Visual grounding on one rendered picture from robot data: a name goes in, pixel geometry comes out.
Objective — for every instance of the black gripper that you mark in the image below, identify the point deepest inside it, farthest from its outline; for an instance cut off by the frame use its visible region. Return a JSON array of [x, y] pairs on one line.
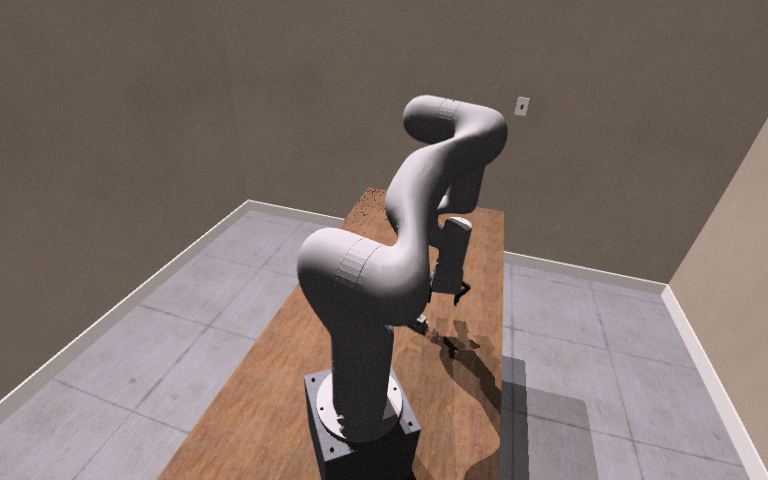
[[448, 282]]

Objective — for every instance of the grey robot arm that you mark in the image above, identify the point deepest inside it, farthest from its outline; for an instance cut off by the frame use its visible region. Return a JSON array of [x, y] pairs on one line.
[[391, 285]]

